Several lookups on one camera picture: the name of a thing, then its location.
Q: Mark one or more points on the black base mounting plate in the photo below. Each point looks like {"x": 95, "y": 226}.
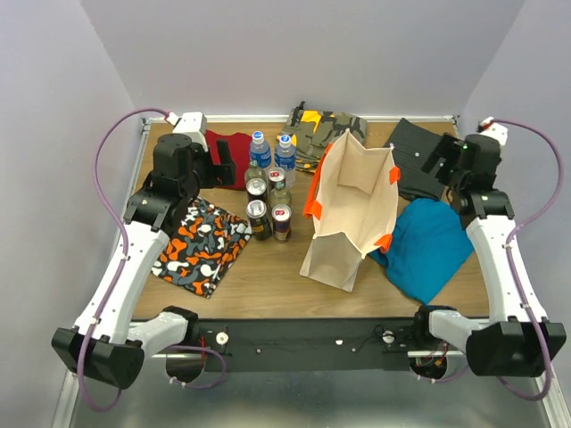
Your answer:
{"x": 325, "y": 344}

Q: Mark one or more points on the camouflage yellow green shorts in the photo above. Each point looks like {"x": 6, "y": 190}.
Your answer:
{"x": 312, "y": 131}

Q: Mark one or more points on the green cap glass bottle back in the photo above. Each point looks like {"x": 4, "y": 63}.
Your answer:
{"x": 280, "y": 195}

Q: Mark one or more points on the red tab can back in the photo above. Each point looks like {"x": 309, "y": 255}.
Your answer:
{"x": 281, "y": 219}

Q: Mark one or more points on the red tab can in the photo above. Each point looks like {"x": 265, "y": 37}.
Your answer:
{"x": 281, "y": 219}
{"x": 275, "y": 175}

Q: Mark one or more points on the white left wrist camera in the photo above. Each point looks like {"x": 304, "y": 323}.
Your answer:
{"x": 191, "y": 124}

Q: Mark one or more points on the folded red shirt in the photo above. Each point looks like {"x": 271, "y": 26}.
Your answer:
{"x": 239, "y": 147}

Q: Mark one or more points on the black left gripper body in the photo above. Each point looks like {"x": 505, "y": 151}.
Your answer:
{"x": 205, "y": 174}

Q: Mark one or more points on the Pocari Sweat bottle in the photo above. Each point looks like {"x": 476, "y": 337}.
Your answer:
{"x": 285, "y": 158}
{"x": 260, "y": 150}

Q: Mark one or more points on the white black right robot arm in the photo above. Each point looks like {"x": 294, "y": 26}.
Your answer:
{"x": 518, "y": 339}

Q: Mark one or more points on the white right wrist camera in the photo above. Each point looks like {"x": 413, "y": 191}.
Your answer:
{"x": 489, "y": 127}

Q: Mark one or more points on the teal blue shirt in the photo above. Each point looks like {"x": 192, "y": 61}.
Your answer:
{"x": 428, "y": 247}

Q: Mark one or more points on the beige canvas tote bag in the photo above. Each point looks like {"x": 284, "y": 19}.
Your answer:
{"x": 353, "y": 203}

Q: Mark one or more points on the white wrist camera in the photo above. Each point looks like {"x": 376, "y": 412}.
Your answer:
{"x": 191, "y": 124}
{"x": 489, "y": 127}

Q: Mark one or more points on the orange black patterned shorts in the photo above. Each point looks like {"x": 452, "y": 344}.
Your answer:
{"x": 203, "y": 248}

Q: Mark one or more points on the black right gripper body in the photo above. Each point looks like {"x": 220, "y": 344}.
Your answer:
{"x": 458, "y": 176}

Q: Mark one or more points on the dark grey buttoned garment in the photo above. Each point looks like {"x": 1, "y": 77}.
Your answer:
{"x": 412, "y": 146}

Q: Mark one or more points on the aluminium table frame rail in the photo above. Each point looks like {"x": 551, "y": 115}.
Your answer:
{"x": 517, "y": 340}

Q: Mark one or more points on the green cap glass bottle front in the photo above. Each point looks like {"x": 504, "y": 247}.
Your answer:
{"x": 254, "y": 171}

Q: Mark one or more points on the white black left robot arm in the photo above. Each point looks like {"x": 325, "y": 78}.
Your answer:
{"x": 102, "y": 345}

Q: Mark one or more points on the green cap glass bottle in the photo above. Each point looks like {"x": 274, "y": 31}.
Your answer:
{"x": 280, "y": 195}
{"x": 254, "y": 171}

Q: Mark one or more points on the red tab can front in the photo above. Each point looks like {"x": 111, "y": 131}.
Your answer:
{"x": 275, "y": 175}

